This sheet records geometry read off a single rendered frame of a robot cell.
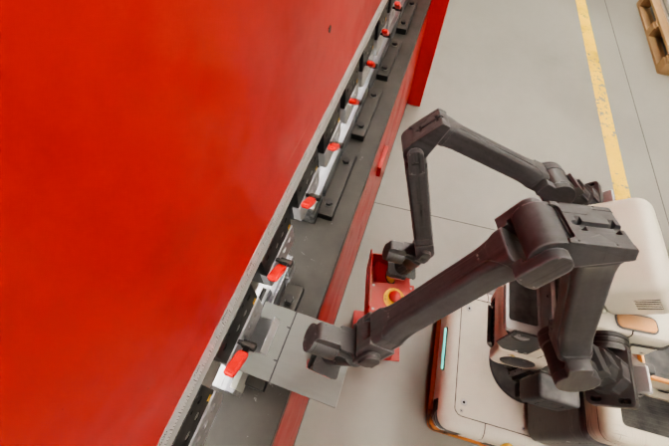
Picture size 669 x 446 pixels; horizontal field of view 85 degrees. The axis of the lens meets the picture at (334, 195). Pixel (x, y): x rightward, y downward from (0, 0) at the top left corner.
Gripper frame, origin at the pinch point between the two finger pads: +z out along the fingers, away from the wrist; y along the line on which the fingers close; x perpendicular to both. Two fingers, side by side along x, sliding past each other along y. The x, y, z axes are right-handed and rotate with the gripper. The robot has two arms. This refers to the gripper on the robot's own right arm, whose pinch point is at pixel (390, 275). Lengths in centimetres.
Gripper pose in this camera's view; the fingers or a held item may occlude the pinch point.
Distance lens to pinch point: 138.2
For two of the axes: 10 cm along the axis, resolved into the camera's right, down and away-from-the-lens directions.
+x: -1.1, 8.3, -5.5
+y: -9.5, -2.5, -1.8
